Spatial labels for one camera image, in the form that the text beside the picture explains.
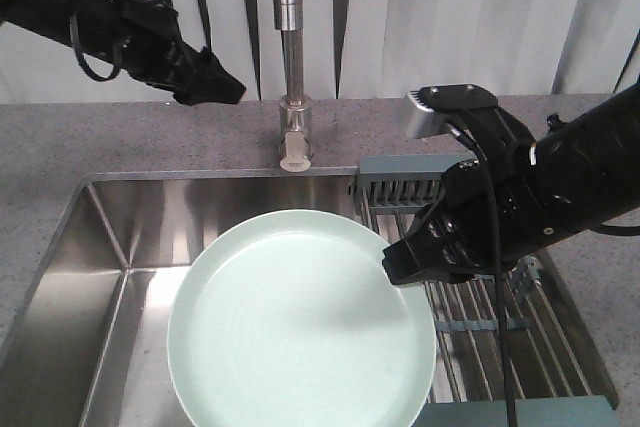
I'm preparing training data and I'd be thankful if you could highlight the grey sink drying rack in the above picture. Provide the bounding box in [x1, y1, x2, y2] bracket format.
[350, 154, 619, 426]

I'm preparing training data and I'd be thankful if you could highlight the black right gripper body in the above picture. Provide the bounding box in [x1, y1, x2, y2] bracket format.
[405, 158, 545, 276]

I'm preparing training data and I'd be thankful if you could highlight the white pleated curtain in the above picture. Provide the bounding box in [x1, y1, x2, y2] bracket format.
[1, 0, 639, 104]

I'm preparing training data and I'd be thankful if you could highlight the light green round plate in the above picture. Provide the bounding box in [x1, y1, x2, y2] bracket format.
[167, 210, 436, 426]

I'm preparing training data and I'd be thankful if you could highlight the black camera cable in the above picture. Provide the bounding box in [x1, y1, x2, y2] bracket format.
[447, 116, 519, 427]

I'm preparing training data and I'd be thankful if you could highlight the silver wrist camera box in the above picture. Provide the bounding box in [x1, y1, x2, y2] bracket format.
[403, 82, 500, 140]

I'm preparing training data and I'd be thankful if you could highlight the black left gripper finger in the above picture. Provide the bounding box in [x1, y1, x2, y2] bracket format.
[187, 47, 246, 103]
[173, 75, 238, 105]

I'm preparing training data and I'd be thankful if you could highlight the steel kitchen faucet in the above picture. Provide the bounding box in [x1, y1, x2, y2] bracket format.
[273, 0, 313, 173]

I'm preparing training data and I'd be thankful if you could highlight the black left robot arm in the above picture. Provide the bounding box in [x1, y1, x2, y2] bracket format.
[1, 0, 246, 106]

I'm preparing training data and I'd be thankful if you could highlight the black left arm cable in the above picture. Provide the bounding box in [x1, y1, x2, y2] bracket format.
[69, 0, 174, 82]

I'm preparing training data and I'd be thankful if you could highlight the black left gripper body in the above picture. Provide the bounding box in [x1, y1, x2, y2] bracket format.
[74, 0, 199, 92]

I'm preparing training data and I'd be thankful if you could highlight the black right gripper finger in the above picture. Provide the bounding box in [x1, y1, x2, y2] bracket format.
[382, 238, 473, 284]

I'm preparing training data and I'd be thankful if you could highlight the stainless steel sink basin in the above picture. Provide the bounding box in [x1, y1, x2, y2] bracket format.
[0, 166, 619, 427]

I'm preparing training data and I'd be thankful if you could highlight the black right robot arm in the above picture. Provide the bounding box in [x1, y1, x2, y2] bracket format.
[382, 84, 639, 285]

